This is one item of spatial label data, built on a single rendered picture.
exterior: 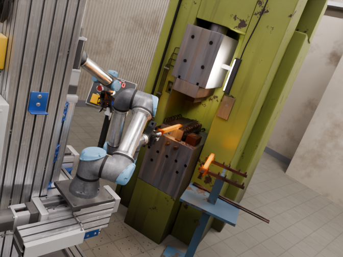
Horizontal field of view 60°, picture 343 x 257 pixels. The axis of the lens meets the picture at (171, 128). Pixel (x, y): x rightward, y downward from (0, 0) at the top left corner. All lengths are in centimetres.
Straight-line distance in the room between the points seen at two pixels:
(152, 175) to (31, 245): 132
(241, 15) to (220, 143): 97
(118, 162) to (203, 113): 147
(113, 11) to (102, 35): 42
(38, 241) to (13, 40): 81
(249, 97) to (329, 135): 317
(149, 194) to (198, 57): 117
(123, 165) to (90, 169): 16
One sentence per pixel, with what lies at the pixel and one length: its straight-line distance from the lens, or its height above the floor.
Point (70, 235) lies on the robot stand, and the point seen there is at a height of 73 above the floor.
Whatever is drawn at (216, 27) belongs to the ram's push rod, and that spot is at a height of 181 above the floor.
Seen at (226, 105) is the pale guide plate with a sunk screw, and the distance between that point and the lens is 234.
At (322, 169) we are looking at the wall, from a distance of 541.
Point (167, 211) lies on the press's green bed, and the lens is 254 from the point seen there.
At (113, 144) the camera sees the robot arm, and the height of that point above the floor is 95.
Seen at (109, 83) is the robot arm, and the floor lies 124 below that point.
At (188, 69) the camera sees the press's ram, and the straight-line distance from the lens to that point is 229.
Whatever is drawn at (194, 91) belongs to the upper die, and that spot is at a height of 132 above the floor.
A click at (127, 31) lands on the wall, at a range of 547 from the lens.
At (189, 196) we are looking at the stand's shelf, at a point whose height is 67.
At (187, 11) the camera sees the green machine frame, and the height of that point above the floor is 185.
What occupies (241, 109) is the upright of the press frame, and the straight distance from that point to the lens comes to 232.
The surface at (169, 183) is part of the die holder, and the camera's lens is 244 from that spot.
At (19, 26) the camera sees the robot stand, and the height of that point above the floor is 153.
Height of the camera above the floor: 169
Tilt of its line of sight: 18 degrees down
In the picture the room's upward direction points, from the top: 18 degrees clockwise
